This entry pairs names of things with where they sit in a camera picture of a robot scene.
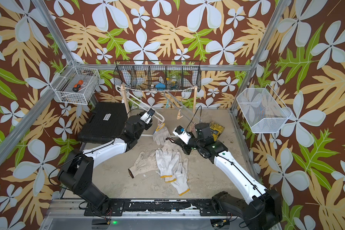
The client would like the blue object in basket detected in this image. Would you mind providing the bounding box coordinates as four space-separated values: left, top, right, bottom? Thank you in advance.
155 83 166 91

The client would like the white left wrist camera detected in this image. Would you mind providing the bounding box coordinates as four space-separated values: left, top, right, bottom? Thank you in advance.
140 108 155 124

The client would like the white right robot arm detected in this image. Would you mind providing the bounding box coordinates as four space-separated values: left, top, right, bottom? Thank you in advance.
166 123 282 230

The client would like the black plastic tool case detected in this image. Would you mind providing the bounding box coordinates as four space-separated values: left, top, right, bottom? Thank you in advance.
77 102 127 144

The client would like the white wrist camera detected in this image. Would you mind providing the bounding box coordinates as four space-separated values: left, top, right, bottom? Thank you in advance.
140 108 155 124
173 126 192 144

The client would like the aluminium frame post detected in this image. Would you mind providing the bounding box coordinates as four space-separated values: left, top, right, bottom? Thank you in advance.
231 1 291 111
0 1 74 166

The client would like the wooden drying rack frame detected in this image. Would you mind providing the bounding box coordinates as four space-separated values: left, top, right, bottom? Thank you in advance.
118 84 196 130

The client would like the white yellow cuff glove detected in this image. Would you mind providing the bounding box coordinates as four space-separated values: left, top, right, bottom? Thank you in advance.
155 149 180 178
166 158 190 196

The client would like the white clip hanger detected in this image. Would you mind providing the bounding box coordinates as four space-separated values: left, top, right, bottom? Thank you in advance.
115 84 165 129

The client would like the blue dotted yellow cuff glove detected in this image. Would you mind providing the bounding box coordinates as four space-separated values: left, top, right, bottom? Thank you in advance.
152 123 171 146

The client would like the white yellow cuff glove lower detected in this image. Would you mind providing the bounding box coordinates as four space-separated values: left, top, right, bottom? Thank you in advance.
166 158 190 196

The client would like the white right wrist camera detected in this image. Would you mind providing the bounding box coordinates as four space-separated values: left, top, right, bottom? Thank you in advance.
173 126 192 144

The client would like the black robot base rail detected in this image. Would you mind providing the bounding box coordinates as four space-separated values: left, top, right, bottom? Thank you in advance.
84 199 234 218

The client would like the white mesh basket right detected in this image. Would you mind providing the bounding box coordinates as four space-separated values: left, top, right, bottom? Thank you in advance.
236 85 292 134

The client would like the clear glass jar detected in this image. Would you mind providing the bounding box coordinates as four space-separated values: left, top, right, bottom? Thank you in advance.
167 75 181 90

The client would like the aluminium frame post right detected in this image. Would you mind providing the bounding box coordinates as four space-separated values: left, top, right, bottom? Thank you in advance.
231 1 291 111

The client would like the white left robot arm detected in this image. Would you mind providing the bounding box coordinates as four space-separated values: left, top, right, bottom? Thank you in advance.
57 109 155 215

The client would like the white wire basket left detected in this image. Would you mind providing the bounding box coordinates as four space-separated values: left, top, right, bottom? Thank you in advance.
53 61 100 105

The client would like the black wire basket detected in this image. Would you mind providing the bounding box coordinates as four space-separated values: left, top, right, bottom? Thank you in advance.
113 60 202 91

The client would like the white yellow cuff glove upper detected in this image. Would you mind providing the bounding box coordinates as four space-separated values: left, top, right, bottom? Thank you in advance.
155 149 180 178

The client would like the aluminium frame post left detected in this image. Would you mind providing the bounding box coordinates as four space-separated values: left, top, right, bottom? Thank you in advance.
0 1 74 166

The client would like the beige cotton glove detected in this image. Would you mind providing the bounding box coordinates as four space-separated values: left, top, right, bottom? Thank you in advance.
128 141 181 181

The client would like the yellow screwdriver bit set case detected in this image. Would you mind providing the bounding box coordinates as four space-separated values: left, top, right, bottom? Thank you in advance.
209 121 225 141

